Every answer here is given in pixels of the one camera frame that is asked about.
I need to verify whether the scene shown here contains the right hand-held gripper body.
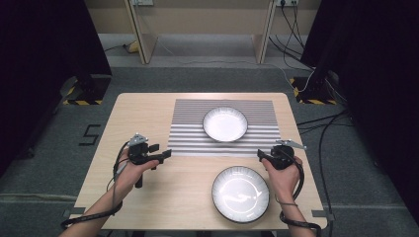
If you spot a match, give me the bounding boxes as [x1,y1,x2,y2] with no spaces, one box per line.
[266,138,307,171]

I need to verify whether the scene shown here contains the stand base with hazard tape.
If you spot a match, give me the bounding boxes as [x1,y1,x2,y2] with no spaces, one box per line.
[289,73,340,106]
[59,74,113,107]

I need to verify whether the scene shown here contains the black curtain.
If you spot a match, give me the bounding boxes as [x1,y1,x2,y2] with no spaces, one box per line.
[300,0,419,228]
[0,0,114,179]

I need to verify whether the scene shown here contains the person's right hand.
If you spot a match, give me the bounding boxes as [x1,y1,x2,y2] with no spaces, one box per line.
[261,155,303,203]

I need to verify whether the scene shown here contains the small white plate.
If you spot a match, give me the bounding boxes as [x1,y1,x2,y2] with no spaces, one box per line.
[202,106,249,143]

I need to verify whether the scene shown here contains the person's left hand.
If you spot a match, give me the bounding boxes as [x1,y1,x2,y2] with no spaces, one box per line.
[115,157,160,196]

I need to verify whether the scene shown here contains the grey striped placemat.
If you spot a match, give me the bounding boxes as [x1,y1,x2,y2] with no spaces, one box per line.
[166,98,285,158]

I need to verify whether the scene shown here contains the large white dark-rimmed plate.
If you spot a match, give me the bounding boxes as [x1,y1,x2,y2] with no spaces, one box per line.
[210,165,272,224]

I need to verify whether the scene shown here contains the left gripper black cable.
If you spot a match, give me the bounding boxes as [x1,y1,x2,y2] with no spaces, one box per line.
[59,140,131,230]

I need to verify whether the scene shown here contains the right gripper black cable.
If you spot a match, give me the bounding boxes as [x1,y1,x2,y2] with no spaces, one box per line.
[278,147,323,237]

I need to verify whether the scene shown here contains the thin wrist band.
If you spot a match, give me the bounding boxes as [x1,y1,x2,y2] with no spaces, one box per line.
[274,197,299,208]

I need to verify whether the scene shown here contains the black floor cables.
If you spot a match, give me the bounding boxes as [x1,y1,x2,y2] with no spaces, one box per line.
[295,110,351,237]

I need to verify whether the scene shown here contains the yellow object on floor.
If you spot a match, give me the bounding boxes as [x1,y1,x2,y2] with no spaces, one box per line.
[126,39,140,54]

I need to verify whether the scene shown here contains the black cable bundle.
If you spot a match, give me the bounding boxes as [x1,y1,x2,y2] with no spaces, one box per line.
[268,3,314,71]

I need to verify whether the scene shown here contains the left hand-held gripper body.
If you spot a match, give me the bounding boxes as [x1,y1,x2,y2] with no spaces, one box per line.
[126,132,166,190]

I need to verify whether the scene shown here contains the white floor cable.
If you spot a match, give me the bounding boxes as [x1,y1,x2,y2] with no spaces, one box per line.
[154,36,315,94]

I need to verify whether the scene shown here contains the light wooden desk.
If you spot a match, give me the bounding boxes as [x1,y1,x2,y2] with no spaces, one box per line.
[84,0,322,65]

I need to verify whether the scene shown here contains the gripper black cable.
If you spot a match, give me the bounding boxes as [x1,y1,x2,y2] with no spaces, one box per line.
[278,147,323,237]
[59,140,131,230]

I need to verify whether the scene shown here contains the grey tape piece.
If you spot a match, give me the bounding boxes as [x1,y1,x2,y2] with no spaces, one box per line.
[310,208,336,222]
[63,206,87,219]

